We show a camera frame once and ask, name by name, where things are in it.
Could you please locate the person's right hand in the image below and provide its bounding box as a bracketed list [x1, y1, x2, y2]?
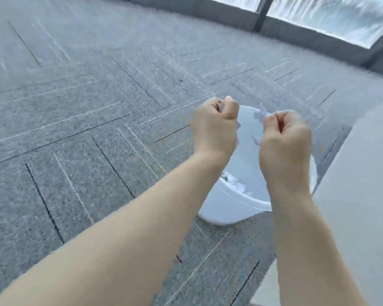
[259, 110, 313, 195]

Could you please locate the person's left hand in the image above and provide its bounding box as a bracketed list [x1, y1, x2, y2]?
[191, 96, 240, 162]

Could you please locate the torn white paper piece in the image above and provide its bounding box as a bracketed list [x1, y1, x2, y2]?
[253, 103, 272, 147]
[217, 102, 242, 147]

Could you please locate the person's left forearm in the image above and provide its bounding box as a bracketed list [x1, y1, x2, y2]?
[0, 151, 230, 306]

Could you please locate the person's right forearm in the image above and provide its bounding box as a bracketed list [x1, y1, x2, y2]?
[267, 187, 371, 306]

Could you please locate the white plastic waste bin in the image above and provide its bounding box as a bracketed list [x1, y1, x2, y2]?
[197, 105, 318, 225]

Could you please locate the white paper scraps heap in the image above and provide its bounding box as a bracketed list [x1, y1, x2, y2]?
[221, 171, 247, 194]

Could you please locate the glass window pane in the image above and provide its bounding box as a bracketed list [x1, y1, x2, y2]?
[267, 0, 383, 48]
[199, 0, 263, 12]

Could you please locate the beige upholstered seat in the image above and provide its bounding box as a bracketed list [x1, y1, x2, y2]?
[250, 92, 383, 306]

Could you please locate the dark grey window frame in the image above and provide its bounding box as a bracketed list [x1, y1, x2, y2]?
[121, 0, 383, 71]

